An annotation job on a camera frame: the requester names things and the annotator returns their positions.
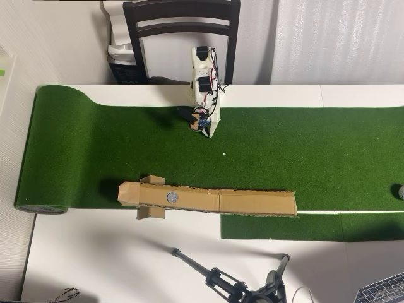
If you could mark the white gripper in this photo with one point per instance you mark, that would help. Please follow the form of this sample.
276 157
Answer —
216 124

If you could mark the white golf ball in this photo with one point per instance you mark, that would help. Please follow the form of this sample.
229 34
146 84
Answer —
401 191

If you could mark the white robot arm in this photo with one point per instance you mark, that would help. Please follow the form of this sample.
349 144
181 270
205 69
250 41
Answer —
199 67

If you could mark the cardboard ramp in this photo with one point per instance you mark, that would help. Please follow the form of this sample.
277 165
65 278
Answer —
240 202

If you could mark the black box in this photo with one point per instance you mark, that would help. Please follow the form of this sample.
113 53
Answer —
126 73

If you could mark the long green putting mat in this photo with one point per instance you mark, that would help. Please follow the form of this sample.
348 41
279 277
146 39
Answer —
94 151

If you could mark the dark wooden chair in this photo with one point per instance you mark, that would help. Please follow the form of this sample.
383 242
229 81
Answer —
181 12

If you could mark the white appliance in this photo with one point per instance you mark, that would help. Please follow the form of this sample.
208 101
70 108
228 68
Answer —
118 31

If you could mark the white curtain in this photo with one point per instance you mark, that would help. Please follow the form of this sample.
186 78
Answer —
341 41

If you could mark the black tripod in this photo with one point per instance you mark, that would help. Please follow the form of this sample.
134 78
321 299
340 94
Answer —
227 284

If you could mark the laptop keyboard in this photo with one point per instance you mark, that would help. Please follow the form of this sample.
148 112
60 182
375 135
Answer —
383 288

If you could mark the blue camera circuit board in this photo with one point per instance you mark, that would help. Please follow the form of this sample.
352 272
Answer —
204 121

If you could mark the cardboard camera mount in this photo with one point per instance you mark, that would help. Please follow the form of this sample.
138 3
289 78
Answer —
194 124

